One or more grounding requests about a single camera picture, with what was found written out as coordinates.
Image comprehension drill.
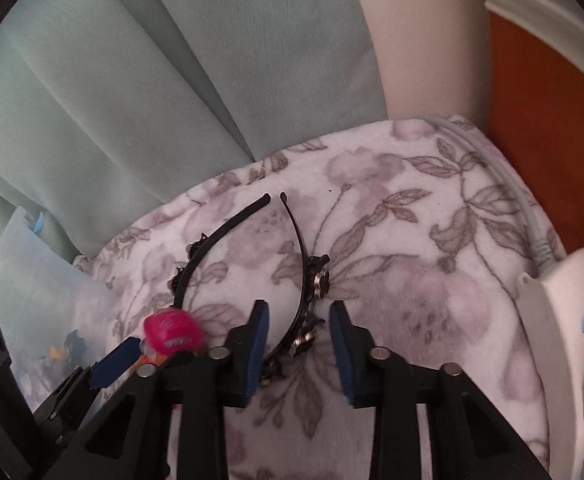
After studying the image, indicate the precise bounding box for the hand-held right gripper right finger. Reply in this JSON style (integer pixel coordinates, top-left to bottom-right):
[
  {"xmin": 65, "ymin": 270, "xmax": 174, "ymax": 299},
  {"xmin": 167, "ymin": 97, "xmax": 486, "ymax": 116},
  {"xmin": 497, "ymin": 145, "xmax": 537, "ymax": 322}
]
[{"xmin": 328, "ymin": 300, "xmax": 552, "ymax": 480}]

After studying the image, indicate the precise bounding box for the clear plastic container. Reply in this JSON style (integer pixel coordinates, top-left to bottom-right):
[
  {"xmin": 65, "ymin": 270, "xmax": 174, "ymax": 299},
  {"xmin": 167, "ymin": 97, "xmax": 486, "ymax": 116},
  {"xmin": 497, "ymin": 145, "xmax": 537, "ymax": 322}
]
[{"xmin": 0, "ymin": 207, "xmax": 123, "ymax": 411}]

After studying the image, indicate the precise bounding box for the black decorated headband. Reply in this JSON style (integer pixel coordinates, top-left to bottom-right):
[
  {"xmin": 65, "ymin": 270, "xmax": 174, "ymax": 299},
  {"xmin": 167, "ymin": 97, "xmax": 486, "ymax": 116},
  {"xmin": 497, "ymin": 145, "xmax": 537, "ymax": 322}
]
[{"xmin": 169, "ymin": 191, "xmax": 333, "ymax": 388}]

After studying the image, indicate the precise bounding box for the pink toy pup figure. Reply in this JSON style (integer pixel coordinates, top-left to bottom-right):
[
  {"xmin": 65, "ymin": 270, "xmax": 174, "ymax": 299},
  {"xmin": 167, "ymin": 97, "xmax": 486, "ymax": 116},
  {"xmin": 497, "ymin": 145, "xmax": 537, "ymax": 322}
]
[{"xmin": 139, "ymin": 309, "xmax": 205, "ymax": 376}]

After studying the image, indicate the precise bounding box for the brown wooden bed frame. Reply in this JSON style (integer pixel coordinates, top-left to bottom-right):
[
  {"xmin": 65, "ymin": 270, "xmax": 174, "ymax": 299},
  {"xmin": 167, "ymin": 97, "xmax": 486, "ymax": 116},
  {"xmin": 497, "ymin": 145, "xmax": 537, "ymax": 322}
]
[{"xmin": 486, "ymin": 10, "xmax": 584, "ymax": 271}]

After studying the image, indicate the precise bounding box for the white power strip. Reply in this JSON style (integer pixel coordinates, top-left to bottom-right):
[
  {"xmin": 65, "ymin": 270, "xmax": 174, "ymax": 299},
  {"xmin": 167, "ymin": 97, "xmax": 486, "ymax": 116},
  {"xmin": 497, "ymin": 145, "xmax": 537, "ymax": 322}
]
[{"xmin": 514, "ymin": 247, "xmax": 584, "ymax": 480}]

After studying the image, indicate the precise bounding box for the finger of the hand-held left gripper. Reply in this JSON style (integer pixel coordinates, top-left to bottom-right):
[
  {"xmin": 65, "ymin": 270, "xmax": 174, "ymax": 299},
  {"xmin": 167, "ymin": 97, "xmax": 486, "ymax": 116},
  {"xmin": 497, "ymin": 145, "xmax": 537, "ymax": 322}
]
[{"xmin": 32, "ymin": 337, "xmax": 143, "ymax": 443}]

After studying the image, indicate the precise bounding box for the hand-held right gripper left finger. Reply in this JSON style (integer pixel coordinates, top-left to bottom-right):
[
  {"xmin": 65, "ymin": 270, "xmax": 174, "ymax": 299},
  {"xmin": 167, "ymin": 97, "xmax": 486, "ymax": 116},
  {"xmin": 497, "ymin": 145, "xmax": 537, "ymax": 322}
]
[{"xmin": 59, "ymin": 299, "xmax": 271, "ymax": 480}]

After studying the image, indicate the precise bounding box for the pale green curtain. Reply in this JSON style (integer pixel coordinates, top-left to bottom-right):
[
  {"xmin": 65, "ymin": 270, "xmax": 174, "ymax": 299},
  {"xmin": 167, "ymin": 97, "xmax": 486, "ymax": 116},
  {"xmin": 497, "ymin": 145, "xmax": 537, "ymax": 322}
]
[{"xmin": 0, "ymin": 0, "xmax": 390, "ymax": 261}]

